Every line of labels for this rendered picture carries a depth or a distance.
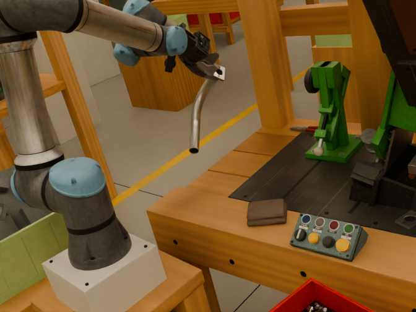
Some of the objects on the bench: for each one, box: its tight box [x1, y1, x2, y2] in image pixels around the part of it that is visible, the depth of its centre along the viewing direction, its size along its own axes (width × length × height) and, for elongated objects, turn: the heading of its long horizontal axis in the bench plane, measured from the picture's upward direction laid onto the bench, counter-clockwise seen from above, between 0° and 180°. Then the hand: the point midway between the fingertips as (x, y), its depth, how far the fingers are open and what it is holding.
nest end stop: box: [350, 173, 374, 189], centre depth 128 cm, size 4×7×6 cm, turn 76°
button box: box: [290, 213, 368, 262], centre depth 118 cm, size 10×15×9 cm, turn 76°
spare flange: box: [395, 210, 416, 230], centre depth 119 cm, size 6×4×1 cm
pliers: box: [290, 126, 318, 133], centre depth 177 cm, size 16×5×1 cm, turn 79°
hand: (213, 74), depth 166 cm, fingers closed on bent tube, 3 cm apart
